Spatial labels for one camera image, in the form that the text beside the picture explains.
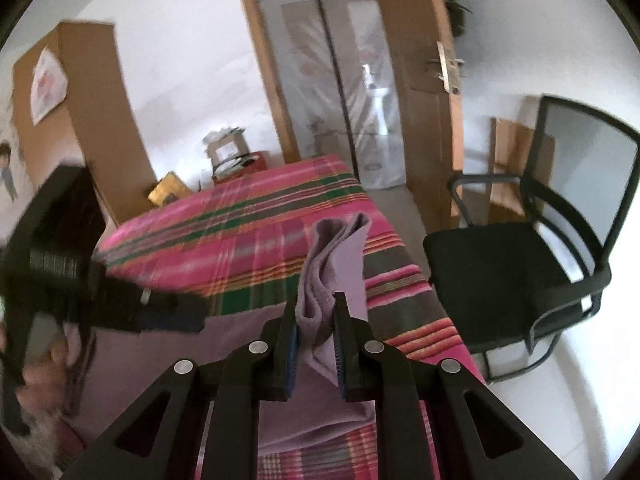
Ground white plastic bag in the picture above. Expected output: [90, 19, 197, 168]
[30, 46, 70, 126]

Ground yellow gift box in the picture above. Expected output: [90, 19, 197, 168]
[148, 171, 193, 207]

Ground pink plaid blanket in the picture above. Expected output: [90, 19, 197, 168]
[92, 155, 488, 480]

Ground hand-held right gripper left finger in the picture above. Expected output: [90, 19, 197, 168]
[62, 292, 301, 480]

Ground wooden door frame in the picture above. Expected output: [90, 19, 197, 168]
[232, 0, 301, 163]

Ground black mesh office chair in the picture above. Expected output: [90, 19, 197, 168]
[422, 95, 640, 386]

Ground cartoon wall sticker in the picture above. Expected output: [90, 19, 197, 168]
[0, 100, 23, 201]

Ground metal door handle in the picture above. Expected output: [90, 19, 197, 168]
[426, 41, 466, 93]

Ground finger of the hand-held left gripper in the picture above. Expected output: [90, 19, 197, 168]
[141, 286, 208, 334]

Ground brown cardboard box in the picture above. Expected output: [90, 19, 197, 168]
[202, 129, 251, 171]

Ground person's left forearm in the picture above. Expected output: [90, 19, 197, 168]
[0, 395, 76, 480]

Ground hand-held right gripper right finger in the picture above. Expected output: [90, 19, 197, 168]
[332, 291, 576, 480]

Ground wooden door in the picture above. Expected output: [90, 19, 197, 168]
[365, 0, 463, 233]

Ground red basket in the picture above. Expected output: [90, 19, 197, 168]
[212, 151, 271, 186]

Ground translucent door curtain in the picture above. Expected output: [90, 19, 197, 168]
[250, 0, 406, 191]

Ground cardboard sheet against wall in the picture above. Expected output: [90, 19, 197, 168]
[489, 116, 556, 221]

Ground person's left hand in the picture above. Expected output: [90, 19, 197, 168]
[20, 334, 82, 412]

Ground wooden wardrobe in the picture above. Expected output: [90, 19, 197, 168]
[12, 21, 158, 226]

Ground purple fleece garment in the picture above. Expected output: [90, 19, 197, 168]
[60, 212, 378, 456]

